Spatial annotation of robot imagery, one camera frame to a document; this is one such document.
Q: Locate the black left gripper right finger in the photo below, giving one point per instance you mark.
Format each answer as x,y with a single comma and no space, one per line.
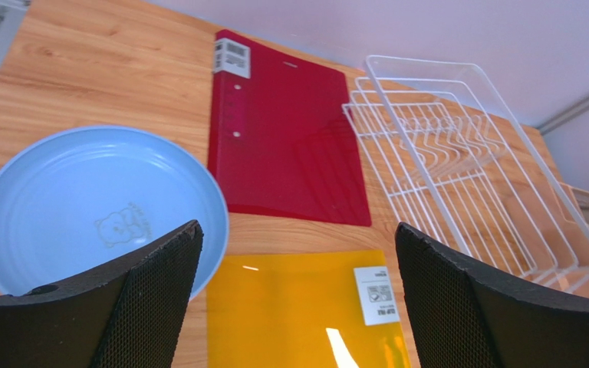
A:
466,313

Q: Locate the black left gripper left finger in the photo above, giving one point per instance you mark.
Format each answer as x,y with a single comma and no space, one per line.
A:
127,312

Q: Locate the blue plate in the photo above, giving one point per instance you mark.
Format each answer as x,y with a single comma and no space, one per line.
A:
79,198

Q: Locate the yellow plastic folder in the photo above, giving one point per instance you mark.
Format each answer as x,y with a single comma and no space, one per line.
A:
304,310

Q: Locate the red plastic folder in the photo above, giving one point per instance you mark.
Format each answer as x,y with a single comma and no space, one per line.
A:
280,143

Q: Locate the white wire dish rack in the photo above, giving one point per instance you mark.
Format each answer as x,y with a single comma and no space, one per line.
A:
454,162

